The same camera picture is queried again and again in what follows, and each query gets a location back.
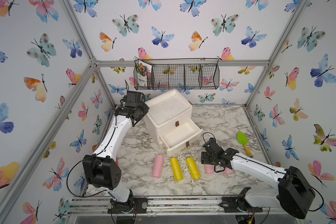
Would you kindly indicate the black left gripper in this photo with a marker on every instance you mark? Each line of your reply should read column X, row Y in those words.
column 145, row 108

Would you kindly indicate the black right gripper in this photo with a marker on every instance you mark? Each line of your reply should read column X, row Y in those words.
column 204, row 156

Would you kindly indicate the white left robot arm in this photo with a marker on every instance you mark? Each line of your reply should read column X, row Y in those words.
column 101, row 169

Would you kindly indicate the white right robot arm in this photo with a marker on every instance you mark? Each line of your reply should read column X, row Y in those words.
column 289, row 191

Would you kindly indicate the pink trash bag roll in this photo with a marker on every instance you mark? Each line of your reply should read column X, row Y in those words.
column 156, row 173
column 228, row 172
column 209, row 169

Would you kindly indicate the yellow trash bag roll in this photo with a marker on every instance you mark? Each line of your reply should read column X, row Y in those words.
column 193, row 169
column 176, row 169

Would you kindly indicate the white drawer cabinet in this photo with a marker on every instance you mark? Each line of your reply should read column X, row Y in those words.
column 172, row 100

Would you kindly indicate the green toy shovel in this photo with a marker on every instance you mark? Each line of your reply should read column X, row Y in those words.
column 242, row 139

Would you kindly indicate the flower seed packet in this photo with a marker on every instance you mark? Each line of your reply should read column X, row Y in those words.
column 144, row 73

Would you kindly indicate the black wire wall basket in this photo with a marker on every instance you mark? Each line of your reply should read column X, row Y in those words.
column 181, row 74

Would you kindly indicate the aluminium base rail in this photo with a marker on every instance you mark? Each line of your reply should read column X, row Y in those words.
column 165, row 205

